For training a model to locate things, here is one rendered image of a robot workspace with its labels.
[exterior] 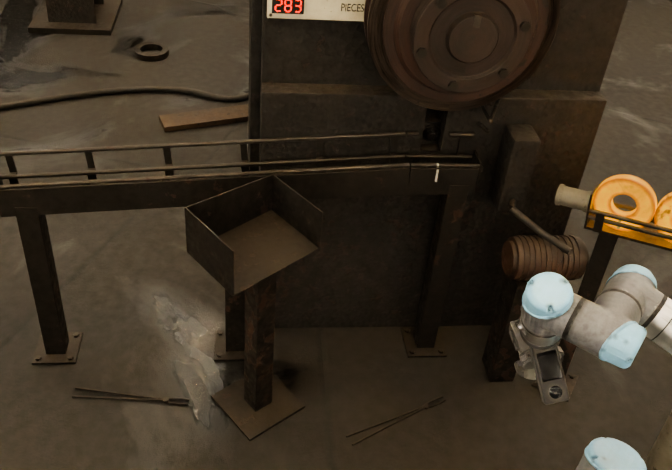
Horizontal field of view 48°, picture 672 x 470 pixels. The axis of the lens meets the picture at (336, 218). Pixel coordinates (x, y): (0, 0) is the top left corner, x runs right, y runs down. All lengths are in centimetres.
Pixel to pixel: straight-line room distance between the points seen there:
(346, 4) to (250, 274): 72
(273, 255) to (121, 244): 112
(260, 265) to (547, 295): 83
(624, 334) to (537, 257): 93
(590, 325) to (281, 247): 89
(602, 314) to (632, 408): 134
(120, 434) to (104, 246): 86
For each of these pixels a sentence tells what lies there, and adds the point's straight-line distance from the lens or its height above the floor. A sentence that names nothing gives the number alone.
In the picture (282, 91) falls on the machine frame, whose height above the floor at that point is 87.
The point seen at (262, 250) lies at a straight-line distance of 188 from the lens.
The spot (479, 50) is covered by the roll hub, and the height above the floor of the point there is 109.
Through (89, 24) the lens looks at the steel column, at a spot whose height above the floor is 3.
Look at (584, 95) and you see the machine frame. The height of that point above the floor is 87.
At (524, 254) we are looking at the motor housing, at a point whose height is 52.
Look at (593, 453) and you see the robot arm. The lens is 159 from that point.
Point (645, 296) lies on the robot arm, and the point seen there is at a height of 98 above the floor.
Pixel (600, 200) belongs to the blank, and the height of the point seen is 70.
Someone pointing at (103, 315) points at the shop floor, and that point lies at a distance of 262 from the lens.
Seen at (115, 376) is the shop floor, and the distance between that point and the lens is 242.
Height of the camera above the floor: 179
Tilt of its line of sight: 36 degrees down
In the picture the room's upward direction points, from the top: 6 degrees clockwise
